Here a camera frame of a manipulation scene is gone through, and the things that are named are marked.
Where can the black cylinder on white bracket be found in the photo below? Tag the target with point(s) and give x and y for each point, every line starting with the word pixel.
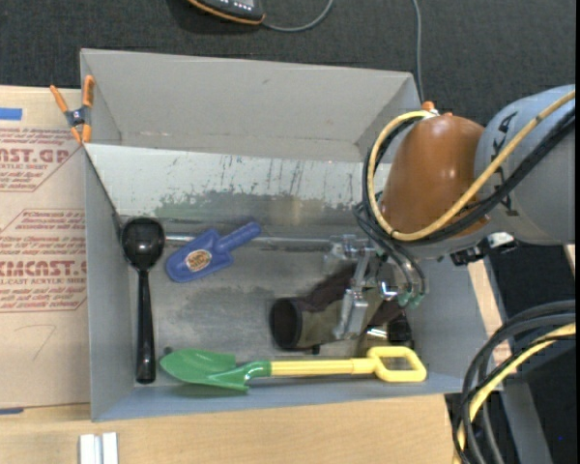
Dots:
pixel 483 247

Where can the black plastic ladle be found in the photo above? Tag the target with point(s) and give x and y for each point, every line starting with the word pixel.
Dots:
pixel 144 278

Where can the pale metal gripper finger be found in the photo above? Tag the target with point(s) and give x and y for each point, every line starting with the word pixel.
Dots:
pixel 360 317
pixel 343 314

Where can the brown cardboard board, red print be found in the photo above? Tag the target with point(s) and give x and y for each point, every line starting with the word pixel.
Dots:
pixel 38 240

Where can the blue toy trowel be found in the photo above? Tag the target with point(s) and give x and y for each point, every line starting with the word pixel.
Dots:
pixel 200 259

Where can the grey metal bin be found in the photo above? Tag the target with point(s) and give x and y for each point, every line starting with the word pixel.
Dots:
pixel 232 307

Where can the green and yellow toy shovel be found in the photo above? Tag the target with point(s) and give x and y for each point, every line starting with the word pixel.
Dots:
pixel 270 369

